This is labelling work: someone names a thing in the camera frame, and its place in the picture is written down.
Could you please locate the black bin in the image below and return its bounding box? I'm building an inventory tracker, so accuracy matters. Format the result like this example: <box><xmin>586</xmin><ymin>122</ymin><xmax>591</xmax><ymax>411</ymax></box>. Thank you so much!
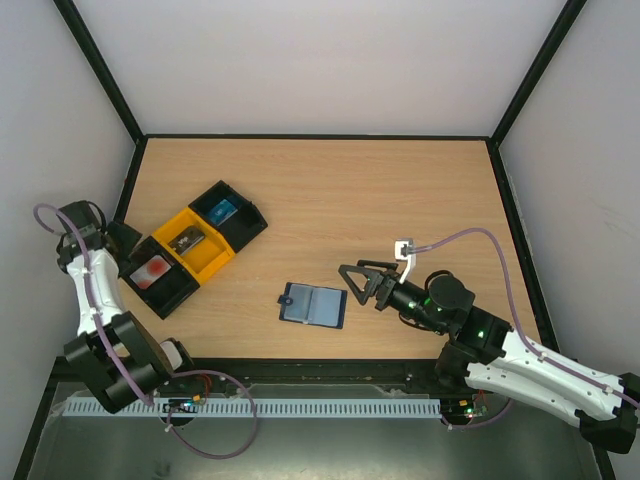
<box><xmin>189</xmin><ymin>180</ymin><xmax>268</xmax><ymax>253</ymax></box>
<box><xmin>120</xmin><ymin>237</ymin><xmax>199</xmax><ymax>319</ymax></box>

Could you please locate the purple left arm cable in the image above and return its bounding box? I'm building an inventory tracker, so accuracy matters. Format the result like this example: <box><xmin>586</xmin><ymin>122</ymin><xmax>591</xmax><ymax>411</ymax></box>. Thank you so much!
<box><xmin>32</xmin><ymin>202</ymin><xmax>260</xmax><ymax>461</ymax></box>

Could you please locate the blue leather card holder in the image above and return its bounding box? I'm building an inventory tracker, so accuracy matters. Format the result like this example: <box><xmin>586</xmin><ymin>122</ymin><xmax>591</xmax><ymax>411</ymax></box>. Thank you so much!
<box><xmin>277</xmin><ymin>282</ymin><xmax>347</xmax><ymax>329</ymax></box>

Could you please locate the black bin far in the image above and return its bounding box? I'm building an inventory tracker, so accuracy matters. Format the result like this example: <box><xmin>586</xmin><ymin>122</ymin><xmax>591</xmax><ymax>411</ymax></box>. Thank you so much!
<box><xmin>189</xmin><ymin>180</ymin><xmax>268</xmax><ymax>253</ymax></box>

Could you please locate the black front mounting rail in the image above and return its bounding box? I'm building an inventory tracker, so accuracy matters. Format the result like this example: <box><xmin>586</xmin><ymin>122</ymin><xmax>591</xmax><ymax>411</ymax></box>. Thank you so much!
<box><xmin>49</xmin><ymin>355</ymin><xmax>584</xmax><ymax>399</ymax></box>

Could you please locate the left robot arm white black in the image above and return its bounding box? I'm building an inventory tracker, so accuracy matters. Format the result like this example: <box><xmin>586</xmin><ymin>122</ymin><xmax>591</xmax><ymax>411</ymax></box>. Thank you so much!
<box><xmin>56</xmin><ymin>200</ymin><xmax>193</xmax><ymax>413</ymax></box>

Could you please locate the black VIP card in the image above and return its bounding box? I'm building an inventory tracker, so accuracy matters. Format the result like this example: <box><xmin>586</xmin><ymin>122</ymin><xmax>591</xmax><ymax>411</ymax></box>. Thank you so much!
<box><xmin>168</xmin><ymin>225</ymin><xmax>205</xmax><ymax>256</ymax></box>

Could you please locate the blue credit card in bin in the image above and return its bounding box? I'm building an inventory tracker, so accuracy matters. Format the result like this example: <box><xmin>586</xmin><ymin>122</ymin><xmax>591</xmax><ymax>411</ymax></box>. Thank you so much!
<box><xmin>206</xmin><ymin>198</ymin><xmax>238</xmax><ymax>226</ymax></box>

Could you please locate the black aluminium frame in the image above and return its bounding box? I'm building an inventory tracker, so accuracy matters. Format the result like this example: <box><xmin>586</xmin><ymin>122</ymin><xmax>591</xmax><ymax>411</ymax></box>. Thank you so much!
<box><xmin>9</xmin><ymin>0</ymin><xmax>617</xmax><ymax>480</ymax></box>

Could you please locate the yellow bin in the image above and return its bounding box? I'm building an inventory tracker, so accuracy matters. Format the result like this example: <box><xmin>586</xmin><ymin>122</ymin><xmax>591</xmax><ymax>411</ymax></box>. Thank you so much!
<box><xmin>152</xmin><ymin>207</ymin><xmax>235</xmax><ymax>286</ymax></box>

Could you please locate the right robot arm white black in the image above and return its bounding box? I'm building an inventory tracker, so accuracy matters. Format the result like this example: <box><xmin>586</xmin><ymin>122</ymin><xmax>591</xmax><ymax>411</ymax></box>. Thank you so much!
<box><xmin>338</xmin><ymin>260</ymin><xmax>639</xmax><ymax>454</ymax></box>

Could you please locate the white red card in bin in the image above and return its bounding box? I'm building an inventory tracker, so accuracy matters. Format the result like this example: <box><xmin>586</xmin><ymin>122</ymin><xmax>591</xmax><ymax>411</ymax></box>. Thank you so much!
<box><xmin>129</xmin><ymin>255</ymin><xmax>171</xmax><ymax>290</ymax></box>

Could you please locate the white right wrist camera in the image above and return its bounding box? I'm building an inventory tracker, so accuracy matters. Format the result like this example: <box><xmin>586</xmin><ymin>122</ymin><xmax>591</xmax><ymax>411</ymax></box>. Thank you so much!
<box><xmin>394</xmin><ymin>238</ymin><xmax>417</xmax><ymax>284</ymax></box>

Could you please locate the black bin near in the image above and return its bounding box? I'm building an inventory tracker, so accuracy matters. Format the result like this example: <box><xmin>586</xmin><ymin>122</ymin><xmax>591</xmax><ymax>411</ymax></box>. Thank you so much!
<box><xmin>120</xmin><ymin>237</ymin><xmax>199</xmax><ymax>319</ymax></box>

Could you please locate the light blue slotted cable duct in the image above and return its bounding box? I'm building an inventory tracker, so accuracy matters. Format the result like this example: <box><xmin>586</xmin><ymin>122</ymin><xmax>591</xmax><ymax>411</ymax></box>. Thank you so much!
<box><xmin>62</xmin><ymin>396</ymin><xmax>443</xmax><ymax>419</ymax></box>

